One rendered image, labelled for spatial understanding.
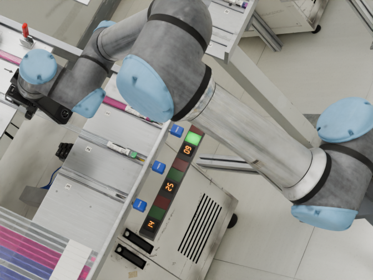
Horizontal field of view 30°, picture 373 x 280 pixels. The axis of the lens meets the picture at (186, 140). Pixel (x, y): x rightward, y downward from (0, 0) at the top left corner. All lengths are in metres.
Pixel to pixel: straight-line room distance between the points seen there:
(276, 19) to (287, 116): 0.60
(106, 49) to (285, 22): 1.40
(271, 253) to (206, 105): 1.23
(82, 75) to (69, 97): 0.06
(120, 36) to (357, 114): 0.50
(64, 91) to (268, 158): 0.50
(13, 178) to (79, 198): 0.74
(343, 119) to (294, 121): 0.99
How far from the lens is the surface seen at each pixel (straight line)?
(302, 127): 2.39
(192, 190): 2.31
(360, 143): 1.36
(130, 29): 1.39
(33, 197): 2.21
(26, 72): 1.51
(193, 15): 1.20
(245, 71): 2.18
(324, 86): 2.65
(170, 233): 2.27
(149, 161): 1.76
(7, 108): 1.88
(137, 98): 1.18
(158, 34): 1.18
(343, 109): 1.40
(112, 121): 1.83
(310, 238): 2.30
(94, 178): 1.78
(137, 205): 1.74
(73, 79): 1.54
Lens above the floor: 1.73
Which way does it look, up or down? 36 degrees down
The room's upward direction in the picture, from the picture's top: 49 degrees counter-clockwise
